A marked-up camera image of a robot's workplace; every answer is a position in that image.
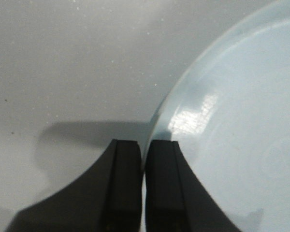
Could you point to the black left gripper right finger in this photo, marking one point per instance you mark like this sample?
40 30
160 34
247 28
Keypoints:
176 201

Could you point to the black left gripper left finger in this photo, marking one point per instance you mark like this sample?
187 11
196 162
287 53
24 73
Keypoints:
107 197

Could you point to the light blue round plate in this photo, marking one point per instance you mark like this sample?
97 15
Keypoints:
230 114

